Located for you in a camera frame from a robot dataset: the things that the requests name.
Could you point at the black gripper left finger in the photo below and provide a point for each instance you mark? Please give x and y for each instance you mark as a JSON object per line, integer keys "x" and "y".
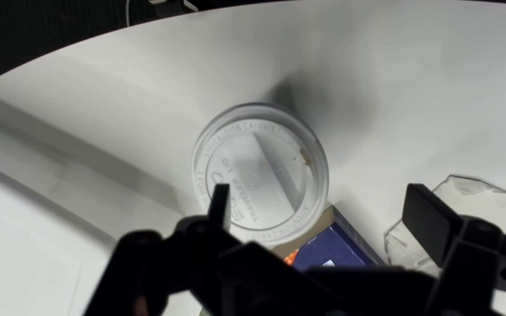
{"x": 220, "y": 204}

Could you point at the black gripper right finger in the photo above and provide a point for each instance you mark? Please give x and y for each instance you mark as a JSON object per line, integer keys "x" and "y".
{"x": 434, "y": 225}

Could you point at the white plastic cup lid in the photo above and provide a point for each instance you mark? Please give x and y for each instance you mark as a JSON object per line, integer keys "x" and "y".
{"x": 253, "y": 163}

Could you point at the crumpled clear plastic bag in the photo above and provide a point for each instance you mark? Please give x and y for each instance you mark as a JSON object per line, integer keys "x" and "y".
{"x": 469, "y": 195}

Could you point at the blue and yellow book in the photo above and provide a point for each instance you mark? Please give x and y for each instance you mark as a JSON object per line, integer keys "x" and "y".
{"x": 329, "y": 248}

